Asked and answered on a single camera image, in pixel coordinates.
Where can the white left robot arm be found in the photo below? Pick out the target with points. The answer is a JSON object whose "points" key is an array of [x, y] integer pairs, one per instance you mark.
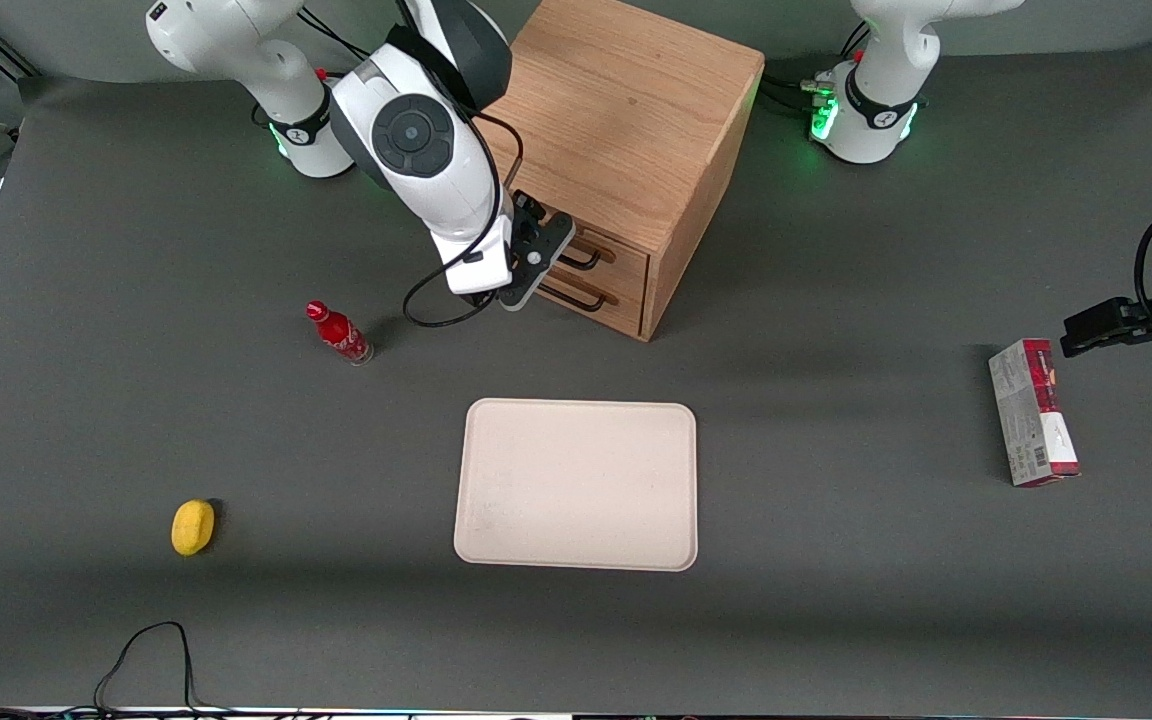
{"points": [[881, 110]]}

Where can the wooden drawer cabinet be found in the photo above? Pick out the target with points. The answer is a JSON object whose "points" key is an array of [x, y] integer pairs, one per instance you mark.
{"points": [[626, 110]]}

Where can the red soda bottle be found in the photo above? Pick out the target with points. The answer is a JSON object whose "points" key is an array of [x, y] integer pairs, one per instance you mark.
{"points": [[341, 337]]}

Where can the yellow lemon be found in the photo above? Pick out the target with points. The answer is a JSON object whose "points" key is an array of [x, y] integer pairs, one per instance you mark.
{"points": [[193, 527]]}

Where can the cream rectangular tray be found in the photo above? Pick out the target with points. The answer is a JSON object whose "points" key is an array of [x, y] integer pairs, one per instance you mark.
{"points": [[576, 485]]}

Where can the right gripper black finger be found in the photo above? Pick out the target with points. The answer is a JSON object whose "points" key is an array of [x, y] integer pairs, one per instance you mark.
{"points": [[525, 205], [541, 214]]}

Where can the red and white carton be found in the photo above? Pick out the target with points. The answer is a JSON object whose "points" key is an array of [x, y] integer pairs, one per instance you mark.
{"points": [[1031, 420]]}

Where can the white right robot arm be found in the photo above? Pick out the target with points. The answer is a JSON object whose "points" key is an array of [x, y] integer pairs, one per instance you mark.
{"points": [[436, 200]]}

